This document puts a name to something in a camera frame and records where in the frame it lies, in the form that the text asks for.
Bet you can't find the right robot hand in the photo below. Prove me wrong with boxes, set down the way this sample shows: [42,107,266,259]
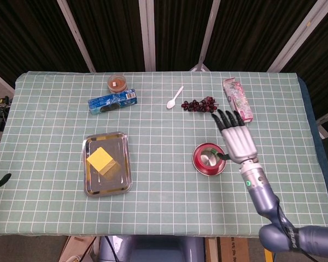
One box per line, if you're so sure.
[211,109,259,165]

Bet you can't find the round steel plate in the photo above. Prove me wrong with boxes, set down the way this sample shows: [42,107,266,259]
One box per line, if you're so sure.
[192,142,228,177]

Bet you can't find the black pleated curtain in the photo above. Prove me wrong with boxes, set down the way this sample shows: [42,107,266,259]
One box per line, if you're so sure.
[0,0,328,121]

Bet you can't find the white frame post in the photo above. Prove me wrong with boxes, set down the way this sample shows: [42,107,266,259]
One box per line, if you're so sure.
[56,0,96,73]
[138,0,156,72]
[0,67,16,95]
[267,0,328,73]
[190,0,222,72]
[315,108,328,142]

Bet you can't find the blue cookie box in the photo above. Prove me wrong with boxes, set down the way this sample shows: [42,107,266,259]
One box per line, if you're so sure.
[87,88,139,116]

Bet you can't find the red tape roll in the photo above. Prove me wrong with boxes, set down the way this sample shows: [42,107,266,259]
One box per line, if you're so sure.
[192,142,227,175]

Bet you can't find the yellow foam cube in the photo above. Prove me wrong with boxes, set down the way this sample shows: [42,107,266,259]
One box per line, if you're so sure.
[86,146,116,175]

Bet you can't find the white plastic spoon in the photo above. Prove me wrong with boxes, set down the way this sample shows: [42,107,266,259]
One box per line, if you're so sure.
[166,86,184,110]

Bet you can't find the blue-grey robot torso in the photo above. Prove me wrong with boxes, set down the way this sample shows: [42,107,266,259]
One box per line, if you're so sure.
[98,235,207,262]

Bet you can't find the clear jar with orange contents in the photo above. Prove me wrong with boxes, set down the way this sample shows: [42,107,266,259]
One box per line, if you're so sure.
[107,75,127,93]

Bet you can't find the pink floral carton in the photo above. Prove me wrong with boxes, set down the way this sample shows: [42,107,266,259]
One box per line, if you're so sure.
[222,78,255,124]

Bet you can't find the dark red grape bunch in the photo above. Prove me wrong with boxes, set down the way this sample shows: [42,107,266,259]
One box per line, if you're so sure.
[181,96,219,114]

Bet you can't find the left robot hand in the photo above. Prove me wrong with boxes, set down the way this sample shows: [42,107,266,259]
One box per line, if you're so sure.
[0,173,12,192]

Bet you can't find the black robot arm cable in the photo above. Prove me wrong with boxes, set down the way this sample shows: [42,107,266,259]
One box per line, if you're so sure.
[273,198,292,233]

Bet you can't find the rectangular steel tray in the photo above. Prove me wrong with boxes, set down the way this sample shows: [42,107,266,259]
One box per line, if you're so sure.
[83,132,133,198]

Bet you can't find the green checked tablecloth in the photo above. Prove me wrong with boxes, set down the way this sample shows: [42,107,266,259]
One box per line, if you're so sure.
[0,71,328,240]

